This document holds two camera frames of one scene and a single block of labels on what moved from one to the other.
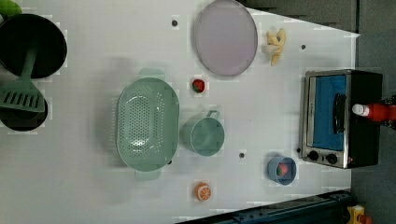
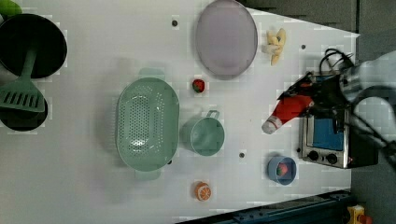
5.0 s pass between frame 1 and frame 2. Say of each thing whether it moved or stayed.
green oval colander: stayed
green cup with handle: stayed
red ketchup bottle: moved
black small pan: stayed
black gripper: moved
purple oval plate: stayed
